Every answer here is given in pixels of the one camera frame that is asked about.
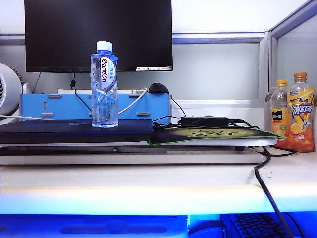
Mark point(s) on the dark blue flat pad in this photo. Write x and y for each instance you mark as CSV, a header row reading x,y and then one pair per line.
x,y
62,134

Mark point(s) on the black computer monitor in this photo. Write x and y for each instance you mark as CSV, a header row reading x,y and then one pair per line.
x,y
99,32

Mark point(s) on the white desk fan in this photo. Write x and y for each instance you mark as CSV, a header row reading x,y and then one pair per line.
x,y
8,89

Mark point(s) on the black keyboard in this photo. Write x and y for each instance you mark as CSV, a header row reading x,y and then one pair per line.
x,y
255,225

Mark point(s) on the white desk riser stand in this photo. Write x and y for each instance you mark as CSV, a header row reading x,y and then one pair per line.
x,y
123,158

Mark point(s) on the blue wooden desk organizer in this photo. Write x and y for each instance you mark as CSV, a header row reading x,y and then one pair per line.
x,y
153,106

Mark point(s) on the blue lit plastic panel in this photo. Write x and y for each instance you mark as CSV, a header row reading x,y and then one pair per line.
x,y
99,225

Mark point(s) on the black computer mouse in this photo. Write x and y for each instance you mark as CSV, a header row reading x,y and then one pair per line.
x,y
158,88

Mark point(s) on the black green-edged mouse pad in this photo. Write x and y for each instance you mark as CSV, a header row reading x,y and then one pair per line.
x,y
210,135

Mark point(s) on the large orange iced-tea bottle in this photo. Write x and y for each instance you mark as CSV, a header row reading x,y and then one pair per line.
x,y
301,116

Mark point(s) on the clear mineral water bottle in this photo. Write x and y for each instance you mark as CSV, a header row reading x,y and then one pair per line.
x,y
104,99

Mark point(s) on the black laptop power adapter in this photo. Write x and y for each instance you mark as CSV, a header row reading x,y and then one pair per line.
x,y
205,121

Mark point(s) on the grey cubicle partition frame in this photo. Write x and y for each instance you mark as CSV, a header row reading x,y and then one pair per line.
x,y
266,62

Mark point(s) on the small orange juice bottle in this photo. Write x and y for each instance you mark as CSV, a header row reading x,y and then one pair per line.
x,y
279,114

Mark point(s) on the white monitor base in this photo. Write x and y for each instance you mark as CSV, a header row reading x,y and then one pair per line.
x,y
81,91

